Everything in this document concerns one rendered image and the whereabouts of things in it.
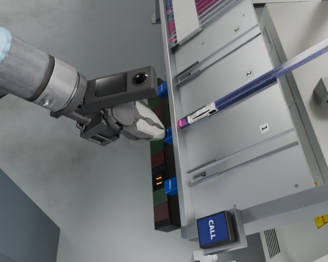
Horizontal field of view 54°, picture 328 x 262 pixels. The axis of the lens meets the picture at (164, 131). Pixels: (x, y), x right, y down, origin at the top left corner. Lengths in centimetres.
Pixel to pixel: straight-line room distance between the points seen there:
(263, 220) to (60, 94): 33
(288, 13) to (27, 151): 115
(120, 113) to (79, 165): 90
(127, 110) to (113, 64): 119
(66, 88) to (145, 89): 11
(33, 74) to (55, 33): 152
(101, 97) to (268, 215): 29
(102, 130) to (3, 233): 44
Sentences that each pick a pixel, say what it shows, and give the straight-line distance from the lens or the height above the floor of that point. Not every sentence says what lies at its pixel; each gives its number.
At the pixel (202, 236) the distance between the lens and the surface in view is 46.
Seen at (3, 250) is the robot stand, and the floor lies 42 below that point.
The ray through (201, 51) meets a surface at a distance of 67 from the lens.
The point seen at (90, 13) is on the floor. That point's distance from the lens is 206.
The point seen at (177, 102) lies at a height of 73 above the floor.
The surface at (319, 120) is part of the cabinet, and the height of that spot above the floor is 62.
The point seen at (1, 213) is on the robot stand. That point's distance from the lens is 88.
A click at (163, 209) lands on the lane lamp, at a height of 66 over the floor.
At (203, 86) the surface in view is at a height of 76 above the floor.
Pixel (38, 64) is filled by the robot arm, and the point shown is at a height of 91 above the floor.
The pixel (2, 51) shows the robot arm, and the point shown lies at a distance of 46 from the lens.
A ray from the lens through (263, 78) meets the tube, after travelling 53.
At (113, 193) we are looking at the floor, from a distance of 133.
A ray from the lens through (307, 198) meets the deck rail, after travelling 44.
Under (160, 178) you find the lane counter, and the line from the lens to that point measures 62.
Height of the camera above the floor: 123
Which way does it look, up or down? 58 degrees down
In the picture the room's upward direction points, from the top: straight up
